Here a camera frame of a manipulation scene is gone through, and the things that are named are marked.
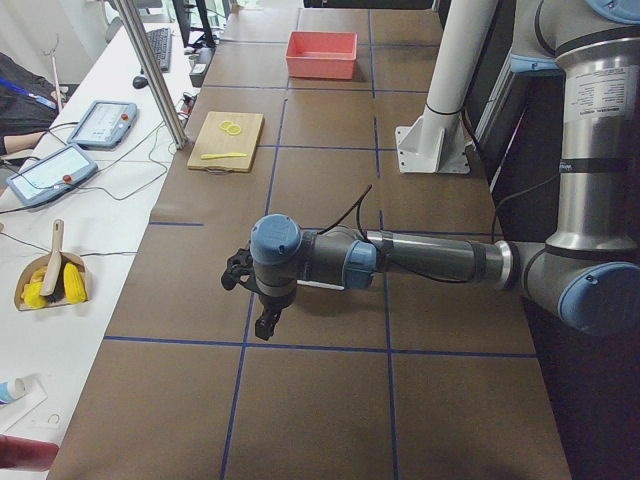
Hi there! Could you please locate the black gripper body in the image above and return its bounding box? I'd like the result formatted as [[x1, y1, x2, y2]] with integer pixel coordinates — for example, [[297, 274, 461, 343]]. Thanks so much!
[[255, 292, 295, 330]]

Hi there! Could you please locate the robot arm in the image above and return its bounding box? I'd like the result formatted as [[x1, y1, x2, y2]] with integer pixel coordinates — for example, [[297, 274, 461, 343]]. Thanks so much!
[[227, 1, 639, 339]]

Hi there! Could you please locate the yellow plastic knife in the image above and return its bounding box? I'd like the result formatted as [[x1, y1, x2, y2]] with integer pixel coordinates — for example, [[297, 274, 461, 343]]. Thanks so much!
[[200, 152, 247, 160]]

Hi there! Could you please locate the bamboo cutting board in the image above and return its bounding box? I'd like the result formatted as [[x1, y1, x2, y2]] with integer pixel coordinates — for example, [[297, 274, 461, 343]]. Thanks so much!
[[187, 111, 264, 173]]

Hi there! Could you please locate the lemon slice back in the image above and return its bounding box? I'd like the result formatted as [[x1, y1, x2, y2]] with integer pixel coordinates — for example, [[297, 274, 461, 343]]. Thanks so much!
[[219, 120, 236, 132]]

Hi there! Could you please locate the wooden spatula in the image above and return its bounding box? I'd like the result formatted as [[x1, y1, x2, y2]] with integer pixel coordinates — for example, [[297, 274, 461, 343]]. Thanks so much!
[[40, 219, 64, 302]]

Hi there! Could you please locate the white support column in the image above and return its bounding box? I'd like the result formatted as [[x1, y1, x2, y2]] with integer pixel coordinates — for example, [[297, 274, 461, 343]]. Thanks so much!
[[395, 0, 498, 175]]

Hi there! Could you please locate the near teach pendant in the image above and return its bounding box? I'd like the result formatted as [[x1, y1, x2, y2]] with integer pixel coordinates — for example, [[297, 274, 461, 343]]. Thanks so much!
[[6, 145, 98, 207]]

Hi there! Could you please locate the teach pendant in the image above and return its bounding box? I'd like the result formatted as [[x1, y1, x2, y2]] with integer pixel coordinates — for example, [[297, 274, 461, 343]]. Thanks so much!
[[67, 100, 138, 150], [6, 145, 98, 207]]

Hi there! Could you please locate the far teach pendant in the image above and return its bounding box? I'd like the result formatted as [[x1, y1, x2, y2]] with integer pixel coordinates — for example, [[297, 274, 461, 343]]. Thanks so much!
[[67, 100, 138, 150]]

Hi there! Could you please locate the pink plastic bin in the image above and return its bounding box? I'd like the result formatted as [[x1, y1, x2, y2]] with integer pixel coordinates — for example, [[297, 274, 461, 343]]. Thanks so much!
[[286, 31, 358, 80]]

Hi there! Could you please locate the black keyboard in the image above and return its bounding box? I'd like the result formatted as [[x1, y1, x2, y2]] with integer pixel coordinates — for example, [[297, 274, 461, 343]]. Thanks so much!
[[146, 27, 173, 72]]

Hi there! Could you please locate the aluminium frame post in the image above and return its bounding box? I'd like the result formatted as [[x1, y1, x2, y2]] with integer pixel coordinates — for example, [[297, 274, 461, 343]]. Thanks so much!
[[114, 0, 188, 150]]

